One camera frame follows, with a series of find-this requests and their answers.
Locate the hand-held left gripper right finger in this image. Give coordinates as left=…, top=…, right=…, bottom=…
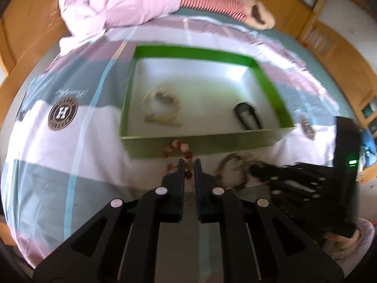
left=194, top=158, right=344, bottom=283

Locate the wooden bed rail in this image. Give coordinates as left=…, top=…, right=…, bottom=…
left=0, top=0, right=89, bottom=118

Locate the brown bead bracelet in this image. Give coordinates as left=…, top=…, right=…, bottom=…
left=217, top=153, right=257, bottom=191

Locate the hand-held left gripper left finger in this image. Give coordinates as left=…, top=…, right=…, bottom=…
left=32, top=158, right=186, bottom=283

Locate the blue object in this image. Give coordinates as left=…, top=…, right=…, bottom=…
left=362, top=128, right=377, bottom=170

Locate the wooden wardrobe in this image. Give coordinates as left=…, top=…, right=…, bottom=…
left=295, top=0, right=377, bottom=124

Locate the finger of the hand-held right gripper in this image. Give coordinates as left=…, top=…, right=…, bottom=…
left=269, top=178, right=324, bottom=210
left=250, top=162, right=327, bottom=183

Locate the mixed colour bead bracelet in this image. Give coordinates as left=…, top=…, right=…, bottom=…
left=163, top=140, right=195, bottom=180

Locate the beige bracelet in box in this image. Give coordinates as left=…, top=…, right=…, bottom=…
left=143, top=85, right=182, bottom=128

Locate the person's right hand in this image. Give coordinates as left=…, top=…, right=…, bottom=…
left=323, top=230, right=362, bottom=250

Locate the printed patchwork bed sheet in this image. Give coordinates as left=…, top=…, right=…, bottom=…
left=0, top=15, right=363, bottom=272

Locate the green cardboard box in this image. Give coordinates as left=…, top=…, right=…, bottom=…
left=119, top=45, right=296, bottom=159

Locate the person's right forearm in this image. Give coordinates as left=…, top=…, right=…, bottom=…
left=322, top=218, right=377, bottom=269

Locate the black wrist watch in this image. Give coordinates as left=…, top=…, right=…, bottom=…
left=234, top=103, right=263, bottom=130

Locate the pink blanket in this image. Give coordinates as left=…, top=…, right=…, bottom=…
left=58, top=0, right=181, bottom=37

